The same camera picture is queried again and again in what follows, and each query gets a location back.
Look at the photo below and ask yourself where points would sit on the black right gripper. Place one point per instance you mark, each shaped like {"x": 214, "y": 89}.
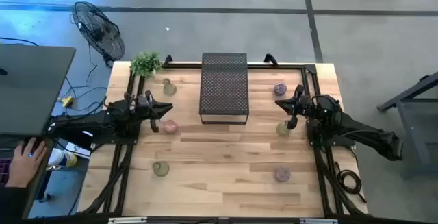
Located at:
{"x": 304, "y": 112}

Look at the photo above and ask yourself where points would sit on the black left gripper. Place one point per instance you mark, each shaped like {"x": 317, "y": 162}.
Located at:
{"x": 153, "y": 113}

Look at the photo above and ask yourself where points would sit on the pink candle jar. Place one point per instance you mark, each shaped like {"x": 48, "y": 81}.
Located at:
{"x": 170, "y": 126}

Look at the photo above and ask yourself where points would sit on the purple patterned candle jar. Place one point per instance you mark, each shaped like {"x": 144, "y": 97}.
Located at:
{"x": 280, "y": 89}
{"x": 282, "y": 174}

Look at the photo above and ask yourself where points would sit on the clear glass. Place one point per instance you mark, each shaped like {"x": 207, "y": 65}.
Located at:
{"x": 169, "y": 88}

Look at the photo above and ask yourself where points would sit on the person's forearm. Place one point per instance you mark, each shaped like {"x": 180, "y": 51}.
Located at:
{"x": 10, "y": 205}

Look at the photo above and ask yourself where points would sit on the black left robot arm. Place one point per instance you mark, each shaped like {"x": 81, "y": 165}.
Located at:
{"x": 96, "y": 121}

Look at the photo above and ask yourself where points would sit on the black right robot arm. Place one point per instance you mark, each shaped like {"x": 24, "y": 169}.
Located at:
{"x": 359, "y": 128}

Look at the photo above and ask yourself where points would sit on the black perforated metal shelf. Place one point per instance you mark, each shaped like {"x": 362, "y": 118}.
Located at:
{"x": 224, "y": 83}

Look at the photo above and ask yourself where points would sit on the small green potted plant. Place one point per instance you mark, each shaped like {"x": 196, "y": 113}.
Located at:
{"x": 145, "y": 63}

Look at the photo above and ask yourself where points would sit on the white box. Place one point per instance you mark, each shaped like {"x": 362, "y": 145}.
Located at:
{"x": 80, "y": 150}

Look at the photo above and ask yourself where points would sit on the yellow power plug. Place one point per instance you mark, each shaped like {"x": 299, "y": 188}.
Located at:
{"x": 67, "y": 101}

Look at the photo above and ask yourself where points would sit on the black floor fan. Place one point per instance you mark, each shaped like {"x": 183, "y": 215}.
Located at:
{"x": 99, "y": 32}

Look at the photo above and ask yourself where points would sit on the white and yellow bottle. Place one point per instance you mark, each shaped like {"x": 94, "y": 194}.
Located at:
{"x": 63, "y": 158}

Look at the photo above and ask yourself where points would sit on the grey metal cart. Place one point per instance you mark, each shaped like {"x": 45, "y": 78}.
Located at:
{"x": 410, "y": 121}

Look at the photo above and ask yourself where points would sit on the grey laptop lid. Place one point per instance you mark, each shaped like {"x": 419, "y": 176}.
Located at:
{"x": 31, "y": 87}

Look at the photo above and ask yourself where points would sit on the black computer mouse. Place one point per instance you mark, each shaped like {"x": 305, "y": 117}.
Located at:
{"x": 31, "y": 153}

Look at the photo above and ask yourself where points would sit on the dark desk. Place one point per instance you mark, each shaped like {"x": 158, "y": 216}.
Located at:
{"x": 34, "y": 179}

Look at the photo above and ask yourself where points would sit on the person's hand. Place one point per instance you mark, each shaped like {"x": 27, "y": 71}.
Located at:
{"x": 24, "y": 164}

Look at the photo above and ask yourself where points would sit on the black keyboard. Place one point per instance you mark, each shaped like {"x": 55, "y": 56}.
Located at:
{"x": 4, "y": 171}

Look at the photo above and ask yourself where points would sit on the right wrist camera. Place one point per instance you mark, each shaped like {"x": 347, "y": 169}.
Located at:
{"x": 305, "y": 100}

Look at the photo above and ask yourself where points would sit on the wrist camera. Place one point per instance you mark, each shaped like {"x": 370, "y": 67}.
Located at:
{"x": 143, "y": 102}
{"x": 305, "y": 100}

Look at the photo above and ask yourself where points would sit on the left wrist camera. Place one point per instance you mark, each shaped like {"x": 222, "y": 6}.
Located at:
{"x": 143, "y": 102}

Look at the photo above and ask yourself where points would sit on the black aluminium table frame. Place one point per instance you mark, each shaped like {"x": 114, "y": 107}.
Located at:
{"x": 291, "y": 67}

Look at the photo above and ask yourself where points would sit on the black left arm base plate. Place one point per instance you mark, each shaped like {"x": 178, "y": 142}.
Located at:
{"x": 113, "y": 140}

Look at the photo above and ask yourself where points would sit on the black curved bracket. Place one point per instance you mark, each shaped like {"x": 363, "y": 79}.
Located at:
{"x": 271, "y": 59}
{"x": 167, "y": 60}

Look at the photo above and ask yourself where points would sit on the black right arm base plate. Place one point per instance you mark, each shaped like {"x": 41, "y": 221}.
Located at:
{"x": 338, "y": 142}

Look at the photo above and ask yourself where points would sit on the silver metal bracket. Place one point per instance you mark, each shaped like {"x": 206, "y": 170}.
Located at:
{"x": 318, "y": 221}
{"x": 127, "y": 220}

